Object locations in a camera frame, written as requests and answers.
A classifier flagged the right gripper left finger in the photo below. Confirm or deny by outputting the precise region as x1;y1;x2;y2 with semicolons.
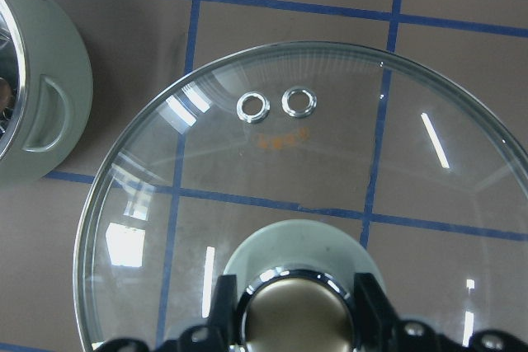
92;273;244;352

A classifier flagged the mint green cooking pot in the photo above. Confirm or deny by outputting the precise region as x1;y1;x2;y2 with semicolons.
1;0;93;189

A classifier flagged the glass pot lid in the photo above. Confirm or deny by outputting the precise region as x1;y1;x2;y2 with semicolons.
74;42;527;351

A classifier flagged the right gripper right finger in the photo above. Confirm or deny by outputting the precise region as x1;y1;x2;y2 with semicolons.
352;273;527;351

